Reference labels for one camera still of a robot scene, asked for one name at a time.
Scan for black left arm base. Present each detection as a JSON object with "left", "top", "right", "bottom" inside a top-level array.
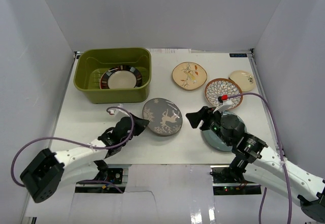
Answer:
[{"left": 75, "top": 168, "right": 126, "bottom": 194}]

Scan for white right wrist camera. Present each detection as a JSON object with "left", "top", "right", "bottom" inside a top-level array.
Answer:
[{"left": 213, "top": 95, "right": 233, "bottom": 113}]

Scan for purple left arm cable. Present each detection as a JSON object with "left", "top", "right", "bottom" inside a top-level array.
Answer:
[{"left": 10, "top": 106, "right": 135, "bottom": 194}]

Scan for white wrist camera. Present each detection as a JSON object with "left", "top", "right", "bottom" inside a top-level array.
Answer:
[
  {"left": 213, "top": 95, "right": 233, "bottom": 113},
  {"left": 106, "top": 104, "right": 124, "bottom": 116}
]

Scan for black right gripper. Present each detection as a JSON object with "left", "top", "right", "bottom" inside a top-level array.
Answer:
[{"left": 186, "top": 106, "right": 233, "bottom": 147}]

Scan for blue label sticker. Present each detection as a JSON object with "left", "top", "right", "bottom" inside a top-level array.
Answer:
[{"left": 229, "top": 53, "right": 247, "bottom": 58}]

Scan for small cream flower plate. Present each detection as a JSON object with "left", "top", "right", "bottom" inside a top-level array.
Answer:
[{"left": 228, "top": 70, "right": 256, "bottom": 92}]

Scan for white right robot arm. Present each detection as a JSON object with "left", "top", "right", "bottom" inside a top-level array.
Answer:
[{"left": 186, "top": 106, "right": 324, "bottom": 223}]

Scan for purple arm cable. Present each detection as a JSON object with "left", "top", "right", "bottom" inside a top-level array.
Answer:
[
  {"left": 228, "top": 92, "right": 293, "bottom": 224},
  {"left": 10, "top": 106, "right": 135, "bottom": 194}
]

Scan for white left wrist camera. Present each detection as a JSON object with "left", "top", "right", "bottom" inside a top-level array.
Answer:
[{"left": 106, "top": 104, "right": 124, "bottom": 116}]

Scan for light blue ceramic plate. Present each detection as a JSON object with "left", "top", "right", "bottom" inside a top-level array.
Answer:
[{"left": 202, "top": 111, "right": 247, "bottom": 152}]

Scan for dark rimmed cream plate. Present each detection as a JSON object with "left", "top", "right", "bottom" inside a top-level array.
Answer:
[{"left": 100, "top": 65, "right": 143, "bottom": 89}]

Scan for beige bird branch plate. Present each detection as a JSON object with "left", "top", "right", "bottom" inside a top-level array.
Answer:
[{"left": 172, "top": 62, "right": 208, "bottom": 91}]

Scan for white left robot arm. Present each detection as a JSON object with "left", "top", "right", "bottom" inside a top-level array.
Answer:
[{"left": 20, "top": 115, "right": 149, "bottom": 203}]

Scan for olive green plastic bin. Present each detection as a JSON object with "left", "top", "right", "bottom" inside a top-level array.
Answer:
[{"left": 74, "top": 47, "right": 151, "bottom": 104}]

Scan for grey reindeer snowflake plate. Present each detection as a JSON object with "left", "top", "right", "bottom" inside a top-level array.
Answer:
[{"left": 142, "top": 98, "right": 183, "bottom": 136}]

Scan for brown rimmed petal pattern bowl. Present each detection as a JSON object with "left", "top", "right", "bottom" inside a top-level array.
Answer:
[{"left": 204, "top": 78, "right": 242, "bottom": 107}]

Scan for white paper sheets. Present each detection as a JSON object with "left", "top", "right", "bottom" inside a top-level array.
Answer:
[{"left": 148, "top": 48, "right": 191, "bottom": 54}]

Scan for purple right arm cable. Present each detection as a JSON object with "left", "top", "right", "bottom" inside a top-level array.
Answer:
[{"left": 228, "top": 92, "right": 293, "bottom": 224}]

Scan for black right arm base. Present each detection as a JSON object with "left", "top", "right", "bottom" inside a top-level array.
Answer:
[{"left": 210, "top": 165, "right": 262, "bottom": 196}]

